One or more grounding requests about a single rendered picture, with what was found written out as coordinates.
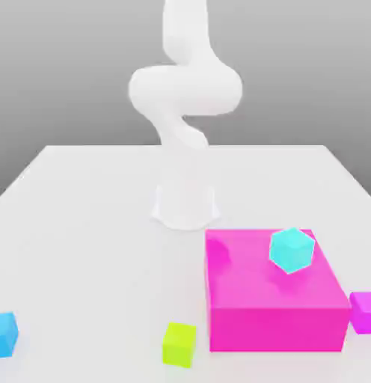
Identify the small cyan cube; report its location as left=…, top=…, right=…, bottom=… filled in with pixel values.
left=269, top=227, right=316, bottom=275

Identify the small yellow-green cube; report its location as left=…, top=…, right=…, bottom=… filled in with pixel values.
left=162, top=322, right=197, bottom=370

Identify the small magenta cube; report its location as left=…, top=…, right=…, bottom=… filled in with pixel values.
left=349, top=291, right=371, bottom=335

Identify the small blue cube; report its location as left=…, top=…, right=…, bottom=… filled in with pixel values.
left=0, top=311, right=19, bottom=359

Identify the large pink box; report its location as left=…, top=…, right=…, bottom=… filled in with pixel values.
left=204, top=228, right=352, bottom=353

